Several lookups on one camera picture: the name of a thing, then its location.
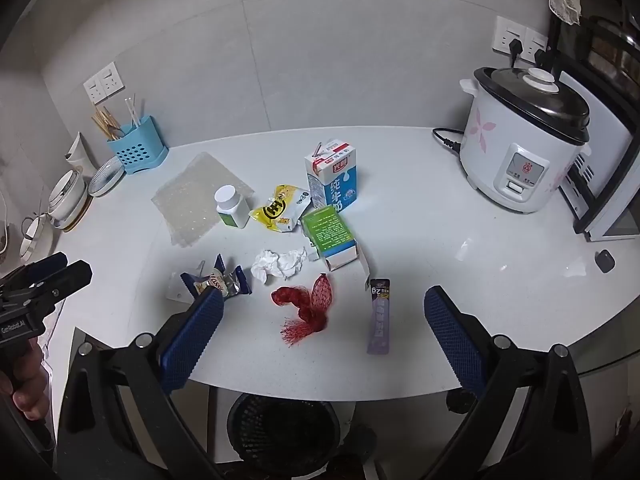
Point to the white pill bottle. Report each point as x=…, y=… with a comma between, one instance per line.
x=231, y=207

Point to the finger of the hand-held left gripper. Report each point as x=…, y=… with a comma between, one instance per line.
x=65, y=280
x=46, y=263

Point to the black mesh waste basket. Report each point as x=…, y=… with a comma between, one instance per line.
x=280, y=430

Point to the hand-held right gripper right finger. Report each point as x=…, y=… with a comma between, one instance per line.
x=457, y=342

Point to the black power plug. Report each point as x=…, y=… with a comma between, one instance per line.
x=515, y=51

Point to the blue and white milk carton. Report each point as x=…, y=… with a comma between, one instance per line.
x=335, y=177

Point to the black plastic bag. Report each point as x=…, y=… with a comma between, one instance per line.
x=454, y=402

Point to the yellow snack packet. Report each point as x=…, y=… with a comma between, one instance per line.
x=277, y=207

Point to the white bowl with dark rim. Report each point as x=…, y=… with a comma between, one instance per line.
x=32, y=232

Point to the blue plastic utensil holder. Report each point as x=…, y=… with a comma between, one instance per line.
x=137, y=152

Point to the red mesh net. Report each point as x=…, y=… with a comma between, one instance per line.
x=312, y=317

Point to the blue patterned plate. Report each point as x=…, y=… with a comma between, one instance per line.
x=106, y=176

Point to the small black object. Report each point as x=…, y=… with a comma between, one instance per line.
x=604, y=261

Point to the purple sachet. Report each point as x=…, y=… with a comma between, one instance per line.
x=379, y=317

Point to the white ceramic jug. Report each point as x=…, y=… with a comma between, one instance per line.
x=80, y=152

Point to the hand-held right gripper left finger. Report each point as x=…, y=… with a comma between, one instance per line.
x=192, y=340

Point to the blue candy wrapper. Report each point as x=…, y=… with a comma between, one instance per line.
x=227, y=282

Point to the green cardboard box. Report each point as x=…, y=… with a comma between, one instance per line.
x=327, y=230

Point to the clear bubble wrap sheet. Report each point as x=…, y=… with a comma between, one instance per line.
x=190, y=195

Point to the white microwave oven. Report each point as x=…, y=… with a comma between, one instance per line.
x=610, y=160

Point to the bundle of wooden chopsticks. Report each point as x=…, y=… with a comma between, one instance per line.
x=106, y=122

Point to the white wall outlet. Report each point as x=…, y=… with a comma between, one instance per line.
x=95, y=88
x=112, y=77
x=537, y=45
x=506, y=32

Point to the stack of bowls and plates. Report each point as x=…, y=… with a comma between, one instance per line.
x=66, y=197

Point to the white floral rice cooker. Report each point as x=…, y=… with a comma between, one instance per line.
x=500, y=150

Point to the person's left hand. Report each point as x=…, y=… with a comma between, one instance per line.
x=27, y=402

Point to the crumpled white tissue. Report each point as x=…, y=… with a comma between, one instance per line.
x=277, y=264

